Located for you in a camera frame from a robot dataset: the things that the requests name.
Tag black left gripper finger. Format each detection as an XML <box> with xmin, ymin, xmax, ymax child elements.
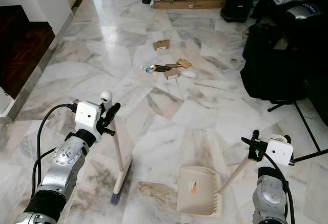
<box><xmin>106</xmin><ymin>103</ymin><xmax>121</xmax><ymax>127</ymax></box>

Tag beige long-handled dustpan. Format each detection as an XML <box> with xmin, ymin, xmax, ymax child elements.
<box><xmin>177</xmin><ymin>155</ymin><xmax>251</xmax><ymax>217</ymax></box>

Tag black tripod legs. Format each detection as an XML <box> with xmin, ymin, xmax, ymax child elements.
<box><xmin>268</xmin><ymin>100</ymin><xmax>328</xmax><ymax>163</ymax></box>

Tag dark flat wrapper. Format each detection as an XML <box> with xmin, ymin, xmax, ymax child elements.
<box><xmin>154</xmin><ymin>64</ymin><xmax>182</xmax><ymax>72</ymax></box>

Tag large black luggage bag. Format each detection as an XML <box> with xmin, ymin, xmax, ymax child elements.
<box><xmin>241</xmin><ymin>23</ymin><xmax>314</xmax><ymax>103</ymax></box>

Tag small brown carton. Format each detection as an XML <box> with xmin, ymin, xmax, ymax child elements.
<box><xmin>164</xmin><ymin>68</ymin><xmax>181</xmax><ymax>80</ymax></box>

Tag open brown cardboard box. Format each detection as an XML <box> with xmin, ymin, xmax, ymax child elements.
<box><xmin>153</xmin><ymin>39</ymin><xmax>171</xmax><ymax>51</ymax></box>

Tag tan flat card piece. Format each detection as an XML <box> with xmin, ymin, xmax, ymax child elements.
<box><xmin>176</xmin><ymin>58</ymin><xmax>192</xmax><ymax>69</ymax></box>

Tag dark wooden staircase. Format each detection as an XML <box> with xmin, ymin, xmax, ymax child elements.
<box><xmin>0</xmin><ymin>5</ymin><xmax>56</xmax><ymax>99</ymax></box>

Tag long brown cardboard box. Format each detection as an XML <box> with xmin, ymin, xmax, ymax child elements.
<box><xmin>153</xmin><ymin>0</ymin><xmax>223</xmax><ymax>10</ymax></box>

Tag silver padded case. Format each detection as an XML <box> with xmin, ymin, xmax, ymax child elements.
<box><xmin>287</xmin><ymin>5</ymin><xmax>321</xmax><ymax>21</ymax></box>

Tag black backpack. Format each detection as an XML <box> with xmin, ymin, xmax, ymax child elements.
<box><xmin>220</xmin><ymin>0</ymin><xmax>254</xmax><ymax>22</ymax></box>

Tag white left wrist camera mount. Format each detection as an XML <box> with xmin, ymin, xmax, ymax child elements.
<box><xmin>75</xmin><ymin>101</ymin><xmax>103</xmax><ymax>132</ymax></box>

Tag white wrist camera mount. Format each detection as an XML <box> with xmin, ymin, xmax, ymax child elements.
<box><xmin>75</xmin><ymin>101</ymin><xmax>103</xmax><ymax>132</ymax></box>
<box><xmin>261</xmin><ymin>134</ymin><xmax>295</xmax><ymax>166</ymax></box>

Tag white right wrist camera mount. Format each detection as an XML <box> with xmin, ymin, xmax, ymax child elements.
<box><xmin>261</xmin><ymin>134</ymin><xmax>295</xmax><ymax>166</ymax></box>

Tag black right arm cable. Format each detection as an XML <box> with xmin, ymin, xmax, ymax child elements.
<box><xmin>259</xmin><ymin>150</ymin><xmax>297</xmax><ymax>224</ymax></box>

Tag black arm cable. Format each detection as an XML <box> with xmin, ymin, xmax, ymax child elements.
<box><xmin>34</xmin><ymin>103</ymin><xmax>78</xmax><ymax>204</ymax></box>
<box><xmin>259</xmin><ymin>150</ymin><xmax>297</xmax><ymax>224</ymax></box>

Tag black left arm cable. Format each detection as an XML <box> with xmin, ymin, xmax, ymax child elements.
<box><xmin>34</xmin><ymin>103</ymin><xmax>78</xmax><ymax>204</ymax></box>

